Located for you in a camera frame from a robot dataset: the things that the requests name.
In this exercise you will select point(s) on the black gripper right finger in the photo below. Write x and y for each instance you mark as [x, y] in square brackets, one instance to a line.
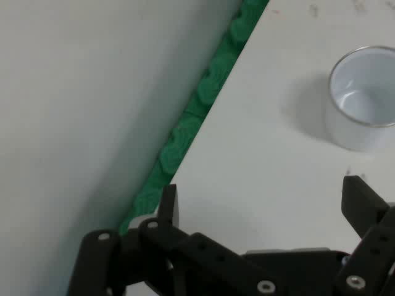
[364, 203]

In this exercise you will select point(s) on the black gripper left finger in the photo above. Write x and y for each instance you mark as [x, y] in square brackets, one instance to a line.
[200, 253]

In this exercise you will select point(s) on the white enamel mug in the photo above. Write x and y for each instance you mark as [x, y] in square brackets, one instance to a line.
[355, 135]

